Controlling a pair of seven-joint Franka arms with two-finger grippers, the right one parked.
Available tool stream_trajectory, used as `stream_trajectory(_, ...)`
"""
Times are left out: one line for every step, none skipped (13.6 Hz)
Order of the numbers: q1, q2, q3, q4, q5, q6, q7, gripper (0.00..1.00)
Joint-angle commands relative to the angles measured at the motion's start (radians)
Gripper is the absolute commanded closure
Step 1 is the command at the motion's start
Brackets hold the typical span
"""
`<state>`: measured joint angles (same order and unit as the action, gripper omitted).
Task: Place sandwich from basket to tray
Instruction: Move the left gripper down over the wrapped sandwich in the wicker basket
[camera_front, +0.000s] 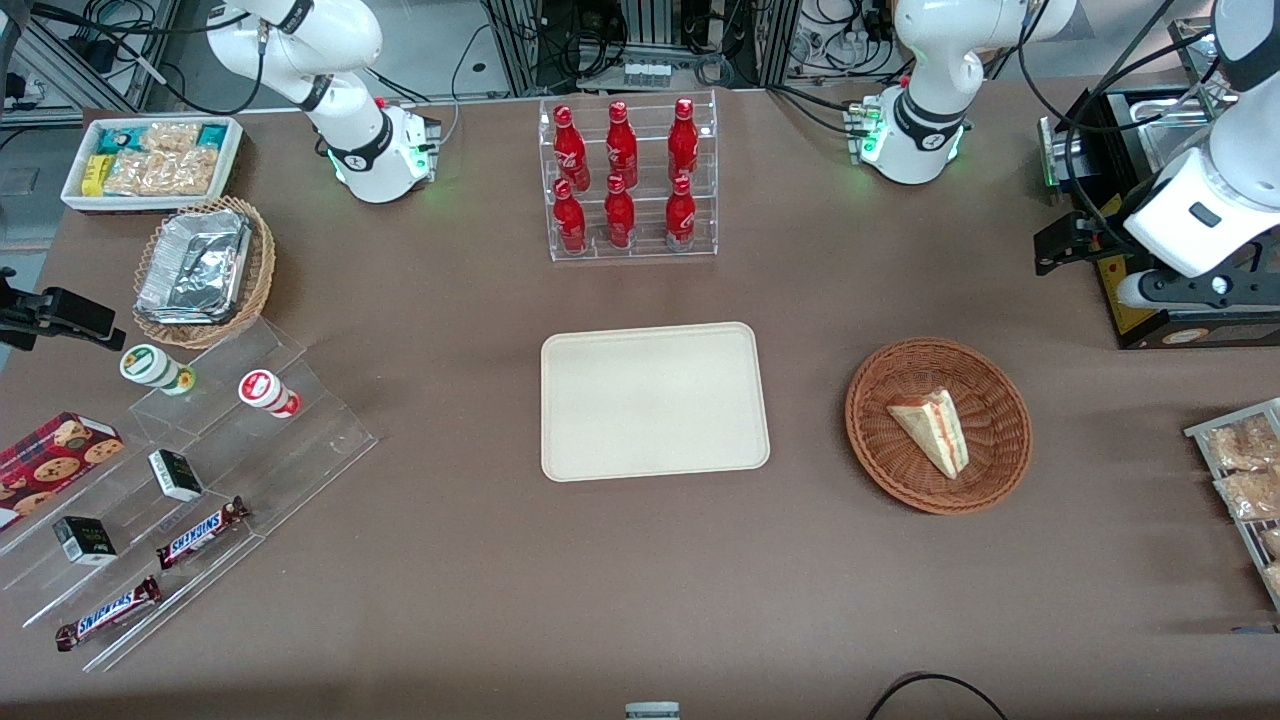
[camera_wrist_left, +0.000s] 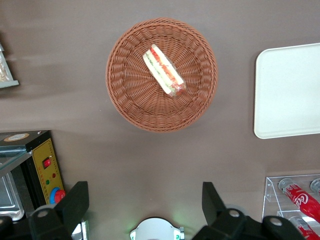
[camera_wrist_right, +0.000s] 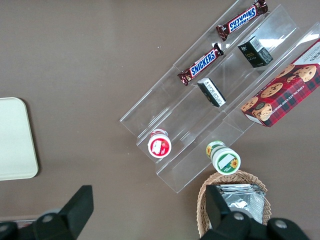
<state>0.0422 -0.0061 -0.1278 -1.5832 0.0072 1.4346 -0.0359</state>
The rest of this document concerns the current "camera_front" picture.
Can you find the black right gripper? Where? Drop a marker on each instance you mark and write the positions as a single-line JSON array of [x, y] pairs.
[[40, 311]]

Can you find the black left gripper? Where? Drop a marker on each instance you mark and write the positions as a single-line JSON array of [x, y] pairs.
[[1098, 229]]

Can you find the triangular sandwich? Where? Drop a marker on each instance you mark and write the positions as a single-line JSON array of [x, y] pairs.
[[935, 425]]

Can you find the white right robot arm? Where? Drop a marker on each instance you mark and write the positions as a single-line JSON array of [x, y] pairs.
[[300, 50]]

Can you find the light tan wicker basket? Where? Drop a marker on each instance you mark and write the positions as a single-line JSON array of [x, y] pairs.
[[258, 270]]

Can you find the brown round wicker basket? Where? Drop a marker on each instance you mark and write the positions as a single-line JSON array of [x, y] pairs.
[[990, 450]]

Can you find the grey snack tray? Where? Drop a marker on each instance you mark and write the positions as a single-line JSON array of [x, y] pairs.
[[1200, 432]]

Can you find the beige plastic tray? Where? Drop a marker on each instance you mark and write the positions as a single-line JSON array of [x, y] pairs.
[[650, 400]]

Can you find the green lid white cup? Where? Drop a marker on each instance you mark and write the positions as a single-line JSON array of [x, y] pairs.
[[150, 365]]

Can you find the silver foil packets stack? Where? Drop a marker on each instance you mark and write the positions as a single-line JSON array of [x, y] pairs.
[[195, 265]]

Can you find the white rectangular snack bin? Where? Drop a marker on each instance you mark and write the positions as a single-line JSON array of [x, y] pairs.
[[150, 203]]

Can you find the yellow snack packet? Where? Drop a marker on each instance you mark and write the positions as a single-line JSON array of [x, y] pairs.
[[96, 175]]

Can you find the clear cracker pack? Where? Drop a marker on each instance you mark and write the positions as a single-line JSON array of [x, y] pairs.
[[170, 137], [190, 172], [135, 175]]

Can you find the red tartan cookie box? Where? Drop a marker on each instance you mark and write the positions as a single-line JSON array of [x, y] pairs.
[[55, 465]]

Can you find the teal snack packet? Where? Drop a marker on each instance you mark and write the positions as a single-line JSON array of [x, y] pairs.
[[213, 135], [120, 140]]

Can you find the small black box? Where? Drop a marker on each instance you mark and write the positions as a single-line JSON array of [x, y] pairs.
[[175, 475], [85, 540]]

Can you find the red lid white cup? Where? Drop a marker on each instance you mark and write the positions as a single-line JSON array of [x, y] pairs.
[[265, 390]]

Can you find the snickers chocolate bar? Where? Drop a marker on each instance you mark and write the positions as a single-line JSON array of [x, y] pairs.
[[108, 613], [200, 533]]

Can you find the clear acrylic stepped shelf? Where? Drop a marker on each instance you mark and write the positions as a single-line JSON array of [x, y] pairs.
[[300, 450]]

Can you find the clear bagged pastry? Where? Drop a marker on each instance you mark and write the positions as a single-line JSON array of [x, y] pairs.
[[1245, 445], [1250, 495], [1270, 542], [1273, 580]]

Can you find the red cola bottle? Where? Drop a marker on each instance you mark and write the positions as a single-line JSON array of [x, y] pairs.
[[621, 145], [570, 220], [683, 140], [570, 150], [680, 215], [619, 215]]

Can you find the clear acrylic bottle rack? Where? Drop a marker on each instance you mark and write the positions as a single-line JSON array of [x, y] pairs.
[[650, 255]]

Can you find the white connector strip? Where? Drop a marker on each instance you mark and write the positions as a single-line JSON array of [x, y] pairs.
[[645, 75]]

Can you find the small grey device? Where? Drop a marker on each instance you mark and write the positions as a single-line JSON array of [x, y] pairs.
[[652, 711]]

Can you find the aluminium frame rack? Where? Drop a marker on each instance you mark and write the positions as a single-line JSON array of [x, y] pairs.
[[640, 25]]

